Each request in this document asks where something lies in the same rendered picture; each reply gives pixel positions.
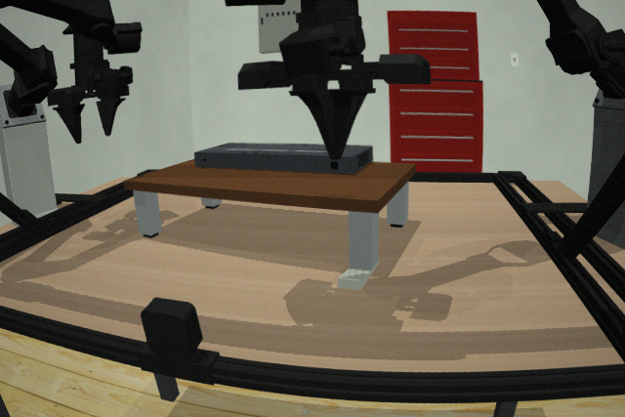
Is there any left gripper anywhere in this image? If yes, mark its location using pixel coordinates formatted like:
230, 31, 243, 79
47, 54, 129, 144

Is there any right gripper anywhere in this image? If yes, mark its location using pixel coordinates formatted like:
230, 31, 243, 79
237, 0, 431, 159

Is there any brown wooden stand with grey legs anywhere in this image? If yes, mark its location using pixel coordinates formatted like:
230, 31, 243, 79
124, 159, 416, 271

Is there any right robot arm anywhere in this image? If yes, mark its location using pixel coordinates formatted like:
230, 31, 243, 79
225, 0, 625, 100

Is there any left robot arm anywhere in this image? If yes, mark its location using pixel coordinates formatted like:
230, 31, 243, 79
0, 0, 143, 118

